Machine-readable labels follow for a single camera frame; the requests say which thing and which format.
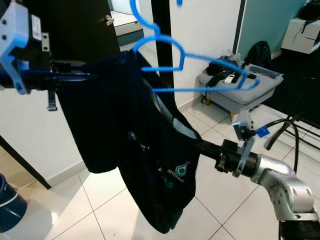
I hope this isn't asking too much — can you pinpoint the small white device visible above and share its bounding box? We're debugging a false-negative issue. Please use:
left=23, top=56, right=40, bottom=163
left=225, top=74, right=241, bottom=85

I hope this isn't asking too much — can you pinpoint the black carpet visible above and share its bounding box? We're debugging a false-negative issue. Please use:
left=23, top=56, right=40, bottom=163
left=262, top=50, right=320, bottom=118

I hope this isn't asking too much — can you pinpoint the black bag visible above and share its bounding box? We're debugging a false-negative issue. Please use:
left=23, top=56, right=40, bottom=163
left=299, top=2, right=320, bottom=33

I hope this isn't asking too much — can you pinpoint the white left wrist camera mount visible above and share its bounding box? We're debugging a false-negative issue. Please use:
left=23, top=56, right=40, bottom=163
left=0, top=2, right=53, bottom=96

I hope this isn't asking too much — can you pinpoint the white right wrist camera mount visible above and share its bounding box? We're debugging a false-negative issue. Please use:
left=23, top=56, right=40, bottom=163
left=232, top=111, right=257, bottom=178

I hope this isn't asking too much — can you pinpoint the navy blue bin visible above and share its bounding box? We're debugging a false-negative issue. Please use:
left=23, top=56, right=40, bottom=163
left=0, top=185, right=28, bottom=233

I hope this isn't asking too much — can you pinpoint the dark printed sports jersey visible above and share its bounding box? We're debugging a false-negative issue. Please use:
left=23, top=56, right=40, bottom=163
left=57, top=50, right=198, bottom=235

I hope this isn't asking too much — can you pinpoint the grey ottoman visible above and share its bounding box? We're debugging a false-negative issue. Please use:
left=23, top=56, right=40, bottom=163
left=195, top=62, right=283, bottom=123

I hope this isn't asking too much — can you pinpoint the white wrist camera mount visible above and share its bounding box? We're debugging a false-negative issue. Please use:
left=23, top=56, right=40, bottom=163
left=0, top=2, right=53, bottom=96
left=232, top=111, right=257, bottom=178

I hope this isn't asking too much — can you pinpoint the black straps and gear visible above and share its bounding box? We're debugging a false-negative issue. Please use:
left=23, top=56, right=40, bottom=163
left=205, top=57, right=256, bottom=86

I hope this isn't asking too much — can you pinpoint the white shelf unit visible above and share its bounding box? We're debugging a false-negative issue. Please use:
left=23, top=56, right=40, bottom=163
left=281, top=17, right=320, bottom=55

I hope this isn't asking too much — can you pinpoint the short black ribbed strap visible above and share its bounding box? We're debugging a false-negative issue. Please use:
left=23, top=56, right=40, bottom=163
left=47, top=90, right=57, bottom=112

